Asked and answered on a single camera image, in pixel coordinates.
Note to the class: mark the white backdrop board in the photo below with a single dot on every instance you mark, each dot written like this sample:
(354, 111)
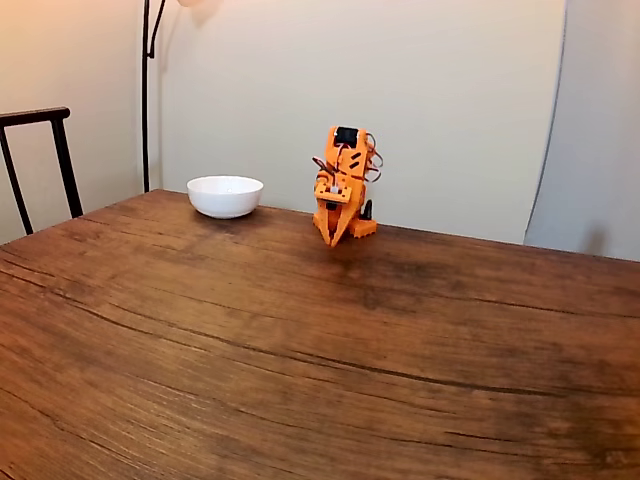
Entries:
(450, 125)

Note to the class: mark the wrist camera with orange mount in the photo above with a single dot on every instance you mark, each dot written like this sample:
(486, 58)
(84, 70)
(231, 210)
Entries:
(332, 192)

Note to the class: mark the black clamp knob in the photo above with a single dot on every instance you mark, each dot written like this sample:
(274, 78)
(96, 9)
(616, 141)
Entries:
(369, 211)

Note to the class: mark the white bowl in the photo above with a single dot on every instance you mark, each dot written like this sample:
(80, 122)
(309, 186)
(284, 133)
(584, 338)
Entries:
(225, 197)

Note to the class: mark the black chair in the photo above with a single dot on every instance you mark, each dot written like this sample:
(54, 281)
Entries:
(60, 145)

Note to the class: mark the black floor lamp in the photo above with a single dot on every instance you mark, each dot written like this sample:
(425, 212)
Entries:
(145, 100)

